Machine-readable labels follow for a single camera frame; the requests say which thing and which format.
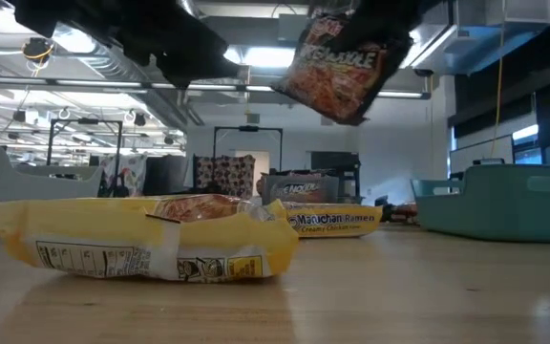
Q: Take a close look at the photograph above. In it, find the long white light bar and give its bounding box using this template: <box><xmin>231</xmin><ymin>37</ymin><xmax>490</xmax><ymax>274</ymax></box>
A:
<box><xmin>0</xmin><ymin>75</ymin><xmax>432</xmax><ymax>100</ymax></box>

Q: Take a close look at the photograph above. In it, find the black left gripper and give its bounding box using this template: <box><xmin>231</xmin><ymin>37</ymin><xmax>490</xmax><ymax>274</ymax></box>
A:
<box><xmin>14</xmin><ymin>0</ymin><xmax>242</xmax><ymax>90</ymax></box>

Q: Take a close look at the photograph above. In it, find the floral patterned dark cloth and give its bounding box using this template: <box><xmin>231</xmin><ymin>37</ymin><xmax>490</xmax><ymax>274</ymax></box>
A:
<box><xmin>192</xmin><ymin>153</ymin><xmax>257</xmax><ymax>200</ymax></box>

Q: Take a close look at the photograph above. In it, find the dark grey cloth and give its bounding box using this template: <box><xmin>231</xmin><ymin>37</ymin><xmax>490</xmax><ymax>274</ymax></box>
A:
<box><xmin>142</xmin><ymin>154</ymin><xmax>189</xmax><ymax>196</ymax></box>

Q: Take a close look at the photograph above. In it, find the round silver ventilation duct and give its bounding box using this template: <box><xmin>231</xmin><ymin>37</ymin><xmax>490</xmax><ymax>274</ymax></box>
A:
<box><xmin>177</xmin><ymin>0</ymin><xmax>200</xmax><ymax>18</ymax></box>

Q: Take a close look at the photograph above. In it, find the yellow creamy chicken ramen packet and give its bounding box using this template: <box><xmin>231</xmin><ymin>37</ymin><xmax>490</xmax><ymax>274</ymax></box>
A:
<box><xmin>0</xmin><ymin>193</ymin><xmax>301</xmax><ymax>283</ymax></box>
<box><xmin>282</xmin><ymin>200</ymin><xmax>384</xmax><ymax>239</ymax></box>

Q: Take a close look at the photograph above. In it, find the black ceiling cable reel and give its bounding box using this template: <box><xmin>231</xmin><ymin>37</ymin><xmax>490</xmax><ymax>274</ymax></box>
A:
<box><xmin>21</xmin><ymin>36</ymin><xmax>55</xmax><ymax>66</ymax></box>

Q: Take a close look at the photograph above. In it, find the small black background device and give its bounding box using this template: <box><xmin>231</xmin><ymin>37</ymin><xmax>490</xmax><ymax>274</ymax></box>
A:
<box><xmin>373</xmin><ymin>194</ymin><xmax>393</xmax><ymax>214</ymax></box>

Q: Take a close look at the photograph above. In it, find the grey plastic bin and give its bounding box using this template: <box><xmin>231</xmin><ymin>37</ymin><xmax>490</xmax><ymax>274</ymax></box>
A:
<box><xmin>0</xmin><ymin>140</ymin><xmax>105</xmax><ymax>235</ymax></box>

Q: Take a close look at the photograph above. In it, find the black shelf cart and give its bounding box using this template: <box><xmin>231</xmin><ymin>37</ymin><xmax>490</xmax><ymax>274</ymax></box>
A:
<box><xmin>309</xmin><ymin>151</ymin><xmax>363</xmax><ymax>205</ymax></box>

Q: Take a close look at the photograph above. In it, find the white board panel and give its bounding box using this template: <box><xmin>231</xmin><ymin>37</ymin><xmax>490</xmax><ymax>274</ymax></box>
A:
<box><xmin>449</xmin><ymin>134</ymin><xmax>516</xmax><ymax>173</ymax></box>

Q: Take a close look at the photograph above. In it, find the teal plastic bin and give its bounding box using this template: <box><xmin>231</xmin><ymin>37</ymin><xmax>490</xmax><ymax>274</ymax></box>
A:
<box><xmin>411</xmin><ymin>163</ymin><xmax>550</xmax><ymax>245</ymax></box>

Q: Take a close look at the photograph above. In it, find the black fire noodle packet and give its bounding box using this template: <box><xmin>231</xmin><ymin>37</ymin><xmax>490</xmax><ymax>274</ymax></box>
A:
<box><xmin>270</xmin><ymin>7</ymin><xmax>413</xmax><ymax>127</ymax></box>
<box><xmin>268</xmin><ymin>177</ymin><xmax>328</xmax><ymax>202</ymax></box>

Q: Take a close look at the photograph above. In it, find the white printed cloth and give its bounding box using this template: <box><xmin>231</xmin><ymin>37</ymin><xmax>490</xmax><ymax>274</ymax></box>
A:
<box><xmin>98</xmin><ymin>153</ymin><xmax>149</xmax><ymax>198</ymax></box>

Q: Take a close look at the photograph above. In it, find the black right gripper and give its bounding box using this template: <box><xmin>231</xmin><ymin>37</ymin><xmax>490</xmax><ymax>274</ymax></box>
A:
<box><xmin>336</xmin><ymin>0</ymin><xmax>424</xmax><ymax>54</ymax></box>

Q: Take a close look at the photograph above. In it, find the dark translucent plastic bin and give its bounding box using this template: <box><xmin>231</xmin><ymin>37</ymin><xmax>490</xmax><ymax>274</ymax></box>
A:
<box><xmin>259</xmin><ymin>169</ymin><xmax>342</xmax><ymax>206</ymax></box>

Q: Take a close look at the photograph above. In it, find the black metal frame stand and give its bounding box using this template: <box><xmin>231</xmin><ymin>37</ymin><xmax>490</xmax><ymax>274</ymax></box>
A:
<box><xmin>47</xmin><ymin>118</ymin><xmax>124</xmax><ymax>168</ymax></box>
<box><xmin>213</xmin><ymin>125</ymin><xmax>285</xmax><ymax>173</ymax></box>

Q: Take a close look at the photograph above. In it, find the grey ceiling box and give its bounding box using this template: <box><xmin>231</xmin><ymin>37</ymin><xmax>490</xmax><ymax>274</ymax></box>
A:
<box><xmin>277</xmin><ymin>12</ymin><xmax>310</xmax><ymax>44</ymax></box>

